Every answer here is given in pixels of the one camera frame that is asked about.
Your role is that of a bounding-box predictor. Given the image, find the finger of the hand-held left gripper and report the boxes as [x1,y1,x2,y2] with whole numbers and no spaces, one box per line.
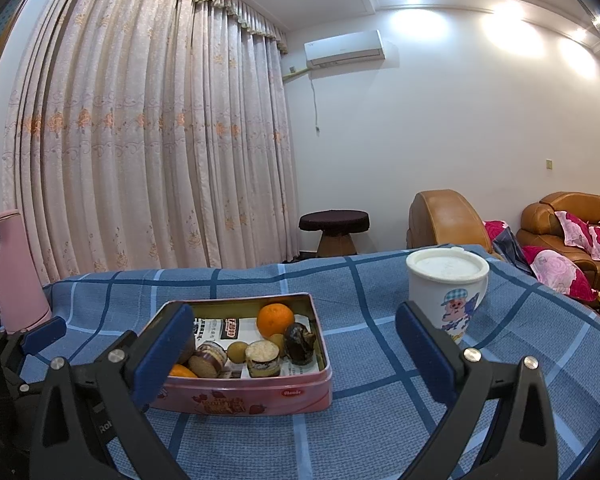
[0,316,67,396]

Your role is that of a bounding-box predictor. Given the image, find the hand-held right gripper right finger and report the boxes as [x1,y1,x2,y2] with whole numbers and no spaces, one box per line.
[395,300,573,480]

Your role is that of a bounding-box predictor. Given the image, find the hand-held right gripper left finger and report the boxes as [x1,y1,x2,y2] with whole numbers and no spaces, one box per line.
[22,301,196,480]

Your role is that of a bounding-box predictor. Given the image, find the pink tin box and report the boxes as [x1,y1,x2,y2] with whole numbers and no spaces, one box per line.
[142,292,333,415]

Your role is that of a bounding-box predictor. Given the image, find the dark chocolate pastry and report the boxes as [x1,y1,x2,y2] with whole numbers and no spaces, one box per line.
[283,322,316,366]

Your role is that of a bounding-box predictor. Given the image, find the small brown jar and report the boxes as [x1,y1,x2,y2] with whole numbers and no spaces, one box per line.
[187,341,228,378]

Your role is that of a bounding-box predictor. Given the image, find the white cartoon cup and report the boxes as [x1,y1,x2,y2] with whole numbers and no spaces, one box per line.
[407,260,490,346]

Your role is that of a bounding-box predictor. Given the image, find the pink chair back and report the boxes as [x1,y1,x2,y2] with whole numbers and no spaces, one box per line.
[0,210,52,333]

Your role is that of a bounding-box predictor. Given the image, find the white cup lid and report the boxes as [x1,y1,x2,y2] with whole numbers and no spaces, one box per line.
[406,246,490,283]

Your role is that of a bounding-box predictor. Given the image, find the blue plaid blanket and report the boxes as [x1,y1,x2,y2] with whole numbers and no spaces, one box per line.
[20,244,600,480]

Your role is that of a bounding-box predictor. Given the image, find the printed paper leaflet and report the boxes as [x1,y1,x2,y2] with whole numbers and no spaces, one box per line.
[194,315,313,378]

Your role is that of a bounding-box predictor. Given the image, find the small cream jar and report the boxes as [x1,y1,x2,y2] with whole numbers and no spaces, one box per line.
[245,341,281,378]

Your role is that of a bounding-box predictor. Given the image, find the brown leather armchair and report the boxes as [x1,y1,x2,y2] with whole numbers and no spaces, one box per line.
[406,190,503,261]

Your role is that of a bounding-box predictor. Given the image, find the dark cloth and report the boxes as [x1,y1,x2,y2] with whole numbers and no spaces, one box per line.
[492,227,533,273]

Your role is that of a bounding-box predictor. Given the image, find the pink floral pillow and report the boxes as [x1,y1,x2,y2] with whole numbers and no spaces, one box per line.
[482,220,511,256]
[522,246,598,302]
[555,210,600,262]

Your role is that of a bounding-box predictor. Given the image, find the dark brown round stool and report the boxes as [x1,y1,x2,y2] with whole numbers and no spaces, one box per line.
[299,210,371,258]

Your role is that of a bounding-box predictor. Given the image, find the brown leather sofa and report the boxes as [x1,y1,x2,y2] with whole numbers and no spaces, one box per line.
[516,191,600,291]

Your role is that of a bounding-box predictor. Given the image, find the pink floral curtain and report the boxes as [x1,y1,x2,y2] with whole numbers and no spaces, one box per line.
[0,0,301,286]

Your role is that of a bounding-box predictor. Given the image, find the white air conditioner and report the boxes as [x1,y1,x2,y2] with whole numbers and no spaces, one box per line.
[304,30,385,68]

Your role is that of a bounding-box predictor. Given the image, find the air conditioner cable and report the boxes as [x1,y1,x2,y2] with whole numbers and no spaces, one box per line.
[307,67,323,136]

